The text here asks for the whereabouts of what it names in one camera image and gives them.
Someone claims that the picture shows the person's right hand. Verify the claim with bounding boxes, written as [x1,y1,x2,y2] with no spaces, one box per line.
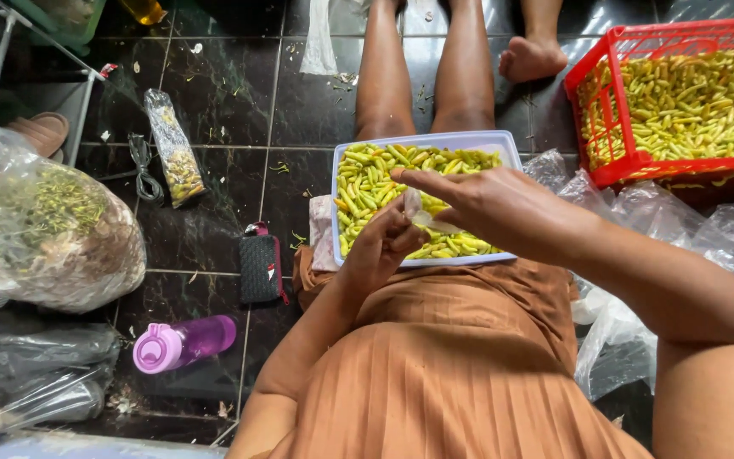
[390,166,590,264]

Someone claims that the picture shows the person's left hand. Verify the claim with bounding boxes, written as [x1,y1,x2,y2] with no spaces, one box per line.
[339,196,430,295]

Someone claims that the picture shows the small clear plastic bag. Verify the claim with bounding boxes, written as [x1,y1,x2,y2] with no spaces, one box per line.
[403,187,465,235]

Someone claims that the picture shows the pink cloth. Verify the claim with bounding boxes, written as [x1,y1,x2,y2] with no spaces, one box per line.
[308,194,341,274]

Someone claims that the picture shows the heap of green chillies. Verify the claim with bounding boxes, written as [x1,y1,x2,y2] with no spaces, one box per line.
[336,143,505,261]

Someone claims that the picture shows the pale lavender plastic tray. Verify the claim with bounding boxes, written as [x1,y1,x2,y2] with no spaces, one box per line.
[330,130,525,269]

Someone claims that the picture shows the black knitted pouch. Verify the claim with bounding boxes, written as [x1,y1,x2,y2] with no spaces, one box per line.
[238,221,291,306]

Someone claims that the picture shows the red plastic crate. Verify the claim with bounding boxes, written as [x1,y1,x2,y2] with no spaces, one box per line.
[563,16,734,191]

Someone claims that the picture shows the orange pleated dress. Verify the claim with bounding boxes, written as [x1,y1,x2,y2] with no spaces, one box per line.
[249,245,655,459]

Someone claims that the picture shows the person's right leg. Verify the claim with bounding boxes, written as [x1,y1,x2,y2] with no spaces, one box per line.
[429,0,497,135]

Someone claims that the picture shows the person's leg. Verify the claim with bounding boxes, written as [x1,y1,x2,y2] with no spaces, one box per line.
[353,0,407,142]
[429,0,497,135]

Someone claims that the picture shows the pile of clear plastic bags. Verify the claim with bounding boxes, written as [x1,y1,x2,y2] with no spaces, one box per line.
[522,148,734,404]

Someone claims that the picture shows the person's left leg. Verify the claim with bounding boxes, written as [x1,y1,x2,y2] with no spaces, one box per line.
[353,0,407,142]

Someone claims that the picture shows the crate load of green chillies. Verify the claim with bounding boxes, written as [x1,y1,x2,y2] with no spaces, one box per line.
[579,48,734,172]

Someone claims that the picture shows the purple water bottle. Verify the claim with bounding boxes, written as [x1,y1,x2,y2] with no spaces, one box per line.
[132,314,238,376]

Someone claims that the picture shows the white plastic bag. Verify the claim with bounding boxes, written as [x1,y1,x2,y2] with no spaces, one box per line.
[299,0,372,77]

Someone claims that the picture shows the packed clear bag of chillies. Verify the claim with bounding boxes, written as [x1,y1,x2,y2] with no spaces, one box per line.
[143,88,207,209]

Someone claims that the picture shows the black scissors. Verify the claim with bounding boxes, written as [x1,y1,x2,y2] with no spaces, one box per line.
[96,133,165,205]

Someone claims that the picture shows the large bag of chilli stems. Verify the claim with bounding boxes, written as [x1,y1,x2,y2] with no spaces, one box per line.
[0,123,148,315]

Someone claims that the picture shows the yellow bottle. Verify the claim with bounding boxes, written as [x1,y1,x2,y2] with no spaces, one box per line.
[117,0,168,27]

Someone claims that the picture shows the brown sandal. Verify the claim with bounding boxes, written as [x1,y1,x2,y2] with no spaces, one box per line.
[5,111,70,160]

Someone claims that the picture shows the plastic-wrapped dark bundle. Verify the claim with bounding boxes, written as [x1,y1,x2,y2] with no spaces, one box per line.
[0,306,122,447]

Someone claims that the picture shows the white metal rack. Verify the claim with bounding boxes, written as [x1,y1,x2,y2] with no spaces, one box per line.
[0,0,108,192]

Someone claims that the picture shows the green plastic basket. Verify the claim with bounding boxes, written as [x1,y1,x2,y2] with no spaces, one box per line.
[7,0,108,57]

